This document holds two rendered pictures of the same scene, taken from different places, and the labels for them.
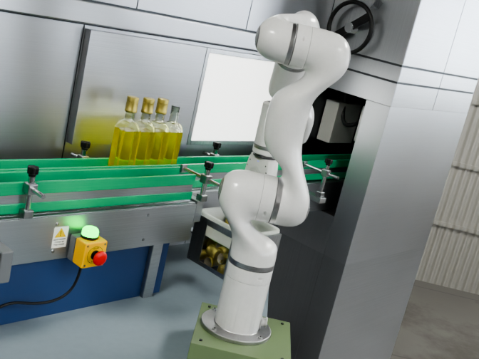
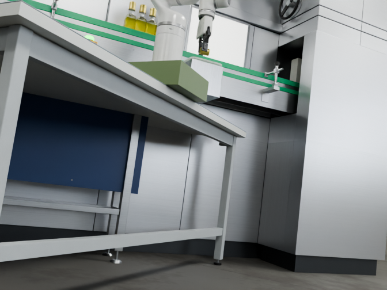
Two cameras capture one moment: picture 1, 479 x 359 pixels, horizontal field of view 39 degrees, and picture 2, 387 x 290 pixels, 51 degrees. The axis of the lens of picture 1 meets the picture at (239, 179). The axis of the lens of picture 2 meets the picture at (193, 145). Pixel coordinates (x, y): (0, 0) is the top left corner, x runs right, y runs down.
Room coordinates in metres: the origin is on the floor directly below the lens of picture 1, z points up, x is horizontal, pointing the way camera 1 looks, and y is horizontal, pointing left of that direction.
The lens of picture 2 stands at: (0.29, -0.92, 0.38)
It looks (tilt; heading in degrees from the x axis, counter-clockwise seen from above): 6 degrees up; 26
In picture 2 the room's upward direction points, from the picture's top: 7 degrees clockwise
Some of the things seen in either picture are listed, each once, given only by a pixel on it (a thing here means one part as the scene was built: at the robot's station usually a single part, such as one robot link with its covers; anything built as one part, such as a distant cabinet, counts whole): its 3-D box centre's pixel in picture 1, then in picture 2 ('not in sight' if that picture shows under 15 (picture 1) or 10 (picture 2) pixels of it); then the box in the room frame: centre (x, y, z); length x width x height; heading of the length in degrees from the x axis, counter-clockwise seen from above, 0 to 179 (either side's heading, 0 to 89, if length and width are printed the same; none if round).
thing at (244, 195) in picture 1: (249, 217); (167, 4); (1.67, -0.05, 1.14); 0.19 x 0.12 x 0.24; 93
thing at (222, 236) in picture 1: (227, 242); (193, 83); (2.08, -0.01, 0.92); 0.27 x 0.17 x 0.15; 50
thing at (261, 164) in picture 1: (261, 169); (205, 27); (2.02, -0.06, 1.19); 0.10 x 0.07 x 0.11; 46
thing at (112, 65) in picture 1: (189, 95); (182, 30); (2.31, 0.23, 1.32); 0.90 x 0.03 x 0.34; 140
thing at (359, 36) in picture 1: (351, 28); (291, 3); (2.75, -0.29, 1.66); 0.21 x 0.05 x 0.21; 50
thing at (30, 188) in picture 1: (34, 196); (54, 7); (1.54, 0.47, 1.11); 0.07 x 0.04 x 0.13; 50
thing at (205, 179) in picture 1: (199, 178); not in sight; (2.03, 0.12, 1.12); 0.17 x 0.03 x 0.12; 50
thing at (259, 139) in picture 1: (274, 124); (208, 0); (2.02, -0.06, 1.34); 0.09 x 0.08 x 0.13; 94
